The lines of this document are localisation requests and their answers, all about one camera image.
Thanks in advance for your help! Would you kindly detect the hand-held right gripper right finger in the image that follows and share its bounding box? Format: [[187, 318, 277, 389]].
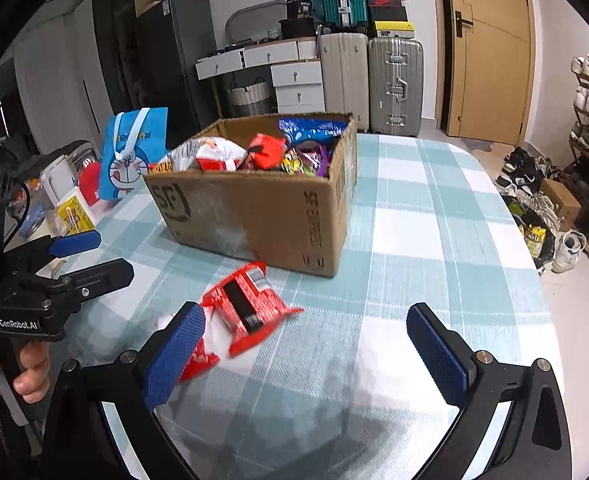
[[407, 304, 573, 480]]

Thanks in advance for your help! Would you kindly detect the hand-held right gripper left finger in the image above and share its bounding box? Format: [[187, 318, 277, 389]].
[[42, 302, 206, 480]]

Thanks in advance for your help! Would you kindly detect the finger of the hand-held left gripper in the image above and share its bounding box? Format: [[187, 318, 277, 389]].
[[34, 258, 135, 307], [13, 231, 101, 272]]

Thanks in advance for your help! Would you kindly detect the red black-label snack packet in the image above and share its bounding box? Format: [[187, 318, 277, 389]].
[[200, 261, 305, 358]]

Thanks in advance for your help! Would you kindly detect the brown cardboard box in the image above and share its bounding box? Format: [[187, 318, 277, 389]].
[[143, 112, 359, 279]]

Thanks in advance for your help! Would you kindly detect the blue snack packet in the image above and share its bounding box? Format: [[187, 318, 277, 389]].
[[278, 117, 350, 146]]

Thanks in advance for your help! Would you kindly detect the person's left hand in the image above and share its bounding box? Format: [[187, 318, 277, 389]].
[[13, 339, 51, 400]]

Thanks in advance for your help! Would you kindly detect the yellow drink carton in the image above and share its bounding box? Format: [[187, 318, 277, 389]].
[[56, 195, 98, 236]]

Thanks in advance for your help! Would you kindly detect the red pouch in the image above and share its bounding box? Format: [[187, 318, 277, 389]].
[[78, 164, 106, 207]]

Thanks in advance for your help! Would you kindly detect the white kettle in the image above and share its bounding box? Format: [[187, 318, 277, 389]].
[[40, 154, 82, 208]]

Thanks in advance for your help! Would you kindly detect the blue cartoon tote bag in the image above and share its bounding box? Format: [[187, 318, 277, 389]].
[[98, 106, 169, 201]]

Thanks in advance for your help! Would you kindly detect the blue plaid tablecloth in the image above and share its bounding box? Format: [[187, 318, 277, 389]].
[[62, 132, 565, 480]]

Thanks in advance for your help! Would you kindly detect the black yellow plastic bag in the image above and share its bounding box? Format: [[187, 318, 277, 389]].
[[509, 200, 558, 271]]

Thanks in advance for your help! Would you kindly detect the small cardboard box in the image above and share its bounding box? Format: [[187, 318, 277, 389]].
[[539, 178, 582, 231]]

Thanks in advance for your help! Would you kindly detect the scattered pile of shoes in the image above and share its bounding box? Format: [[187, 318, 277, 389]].
[[495, 146, 588, 275]]

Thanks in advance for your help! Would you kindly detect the red orange snack packet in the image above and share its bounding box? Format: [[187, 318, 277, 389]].
[[244, 133, 290, 171]]

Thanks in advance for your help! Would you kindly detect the dark grey refrigerator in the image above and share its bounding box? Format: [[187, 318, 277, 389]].
[[134, 0, 220, 126]]

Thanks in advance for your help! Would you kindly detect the grey white laundry basket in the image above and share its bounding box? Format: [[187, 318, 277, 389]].
[[223, 77, 274, 117]]

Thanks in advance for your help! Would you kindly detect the purple snack packet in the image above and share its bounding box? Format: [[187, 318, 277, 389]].
[[282, 142, 333, 178]]

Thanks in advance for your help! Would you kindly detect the white drawer dresser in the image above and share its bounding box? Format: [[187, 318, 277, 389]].
[[195, 40, 325, 116]]

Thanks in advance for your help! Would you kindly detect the silver suitcase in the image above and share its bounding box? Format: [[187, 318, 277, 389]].
[[367, 36, 424, 137]]

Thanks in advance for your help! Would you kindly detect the grey arched mirror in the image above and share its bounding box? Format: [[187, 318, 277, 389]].
[[224, 2, 295, 46]]

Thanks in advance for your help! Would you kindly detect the white suitcase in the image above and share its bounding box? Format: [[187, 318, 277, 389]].
[[319, 31, 370, 131]]

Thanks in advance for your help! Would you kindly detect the wooden door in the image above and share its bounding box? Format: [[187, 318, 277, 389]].
[[437, 0, 535, 145]]

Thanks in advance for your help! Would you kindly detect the black round box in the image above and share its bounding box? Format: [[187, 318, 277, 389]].
[[278, 17, 320, 41]]

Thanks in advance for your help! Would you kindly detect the black foil bag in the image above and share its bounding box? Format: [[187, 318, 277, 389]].
[[285, 0, 316, 21]]

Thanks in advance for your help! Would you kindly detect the plain black shoe box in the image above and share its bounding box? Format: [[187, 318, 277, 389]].
[[369, 6, 409, 23]]

